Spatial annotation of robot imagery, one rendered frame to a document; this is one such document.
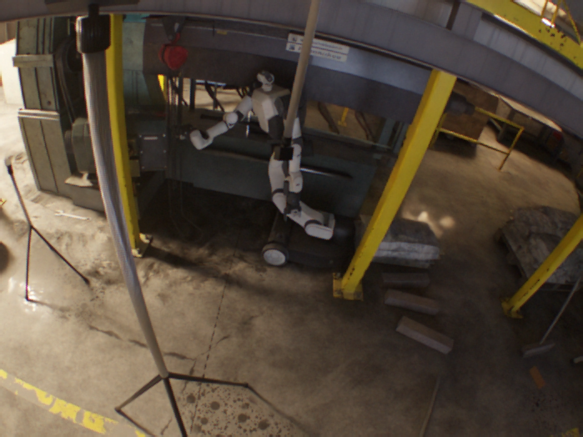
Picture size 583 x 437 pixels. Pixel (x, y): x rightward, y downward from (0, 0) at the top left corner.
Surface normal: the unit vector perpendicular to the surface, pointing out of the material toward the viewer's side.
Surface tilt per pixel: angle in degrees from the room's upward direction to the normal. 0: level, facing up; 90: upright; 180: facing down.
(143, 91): 90
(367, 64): 78
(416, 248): 67
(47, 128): 90
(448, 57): 90
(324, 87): 90
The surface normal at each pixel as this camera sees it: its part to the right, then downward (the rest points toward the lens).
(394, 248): 0.08, 0.31
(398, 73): -0.04, 0.48
